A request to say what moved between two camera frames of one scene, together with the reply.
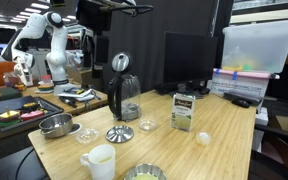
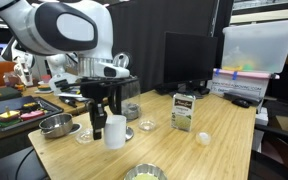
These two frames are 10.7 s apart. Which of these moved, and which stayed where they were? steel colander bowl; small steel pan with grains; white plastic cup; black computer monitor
Moved: white plastic cup
Stayed: steel colander bowl; small steel pan with grains; black computer monitor
